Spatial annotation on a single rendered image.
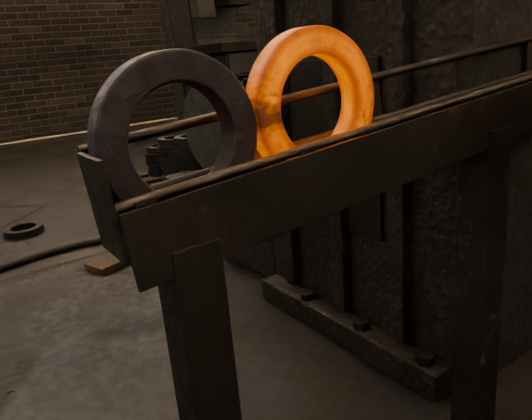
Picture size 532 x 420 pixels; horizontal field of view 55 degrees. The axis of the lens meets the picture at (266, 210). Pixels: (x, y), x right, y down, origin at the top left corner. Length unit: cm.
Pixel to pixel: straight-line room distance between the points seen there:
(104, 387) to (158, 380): 13
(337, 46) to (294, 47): 7
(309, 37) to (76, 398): 104
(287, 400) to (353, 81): 78
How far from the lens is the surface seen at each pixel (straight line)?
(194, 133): 213
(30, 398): 144
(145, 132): 60
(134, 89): 53
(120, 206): 51
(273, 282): 160
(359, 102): 69
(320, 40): 64
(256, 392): 126
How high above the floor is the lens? 76
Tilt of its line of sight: 17 degrees down
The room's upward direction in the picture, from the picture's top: 5 degrees counter-clockwise
